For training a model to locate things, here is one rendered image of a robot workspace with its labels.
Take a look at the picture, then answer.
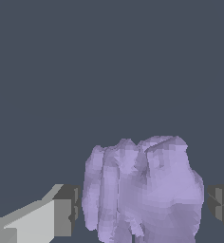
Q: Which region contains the lumpy lavender object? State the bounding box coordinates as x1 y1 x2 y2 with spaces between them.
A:
81 135 205 243

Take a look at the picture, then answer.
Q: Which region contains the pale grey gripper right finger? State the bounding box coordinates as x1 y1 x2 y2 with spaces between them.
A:
206 183 224 235

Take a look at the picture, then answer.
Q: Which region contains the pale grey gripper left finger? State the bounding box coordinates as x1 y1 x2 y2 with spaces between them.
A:
0 183 83 243

